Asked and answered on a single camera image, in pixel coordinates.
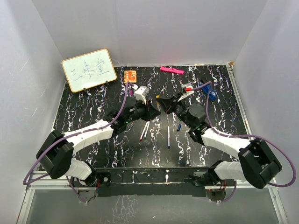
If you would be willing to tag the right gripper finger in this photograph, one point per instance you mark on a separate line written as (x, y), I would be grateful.
(169, 107)
(166, 100)

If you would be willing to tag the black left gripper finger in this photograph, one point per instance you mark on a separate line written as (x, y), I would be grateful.
(152, 116)
(153, 112)

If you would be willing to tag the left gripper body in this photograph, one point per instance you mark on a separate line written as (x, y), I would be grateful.
(140, 111)

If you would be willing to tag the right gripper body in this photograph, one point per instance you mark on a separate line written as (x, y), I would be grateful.
(181, 110)

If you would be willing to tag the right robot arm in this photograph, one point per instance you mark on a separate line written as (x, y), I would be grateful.
(256, 163)

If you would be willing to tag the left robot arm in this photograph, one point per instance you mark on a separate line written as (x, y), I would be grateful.
(56, 155)

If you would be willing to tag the white pen green end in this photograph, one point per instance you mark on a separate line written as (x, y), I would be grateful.
(146, 130)

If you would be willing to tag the white pen red end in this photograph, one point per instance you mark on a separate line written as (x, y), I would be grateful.
(143, 132)

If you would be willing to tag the white pen blue end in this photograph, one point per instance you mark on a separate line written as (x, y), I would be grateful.
(168, 137)

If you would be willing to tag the pink plastic clip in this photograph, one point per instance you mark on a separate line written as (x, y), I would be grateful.
(171, 70)

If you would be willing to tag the blue stapler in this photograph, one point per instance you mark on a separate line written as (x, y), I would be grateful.
(208, 90)

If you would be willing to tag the orange card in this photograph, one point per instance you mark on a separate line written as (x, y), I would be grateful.
(130, 76)

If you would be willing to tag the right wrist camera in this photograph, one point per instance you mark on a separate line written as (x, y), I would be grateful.
(187, 89)

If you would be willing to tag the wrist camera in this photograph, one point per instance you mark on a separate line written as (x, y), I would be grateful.
(187, 89)
(141, 93)

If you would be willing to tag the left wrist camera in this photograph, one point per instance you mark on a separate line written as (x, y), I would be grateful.
(141, 93)

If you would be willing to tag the small whiteboard wooden frame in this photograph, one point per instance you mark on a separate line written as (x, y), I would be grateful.
(89, 70)

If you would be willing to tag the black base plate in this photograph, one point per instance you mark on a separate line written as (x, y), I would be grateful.
(152, 181)

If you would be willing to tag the aluminium rail frame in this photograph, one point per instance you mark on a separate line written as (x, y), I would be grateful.
(166, 134)

